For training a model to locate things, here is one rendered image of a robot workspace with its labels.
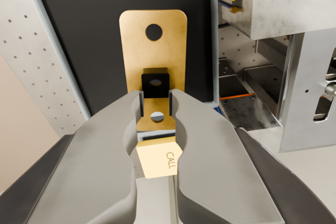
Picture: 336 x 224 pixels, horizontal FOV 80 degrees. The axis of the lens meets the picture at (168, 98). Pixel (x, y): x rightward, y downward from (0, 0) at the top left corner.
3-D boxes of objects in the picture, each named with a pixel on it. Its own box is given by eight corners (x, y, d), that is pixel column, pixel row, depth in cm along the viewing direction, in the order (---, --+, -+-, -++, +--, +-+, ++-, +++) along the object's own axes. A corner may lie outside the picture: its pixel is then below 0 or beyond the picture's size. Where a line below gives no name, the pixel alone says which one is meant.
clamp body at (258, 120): (225, 75, 72) (278, 153, 41) (192, 80, 72) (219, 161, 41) (225, 55, 68) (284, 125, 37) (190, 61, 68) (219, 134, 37)
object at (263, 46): (269, 49, 67) (335, 94, 42) (254, 52, 67) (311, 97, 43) (271, 34, 64) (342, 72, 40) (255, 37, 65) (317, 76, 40)
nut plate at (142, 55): (182, 127, 16) (184, 137, 15) (133, 128, 15) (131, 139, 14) (186, 9, 11) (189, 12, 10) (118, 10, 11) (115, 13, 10)
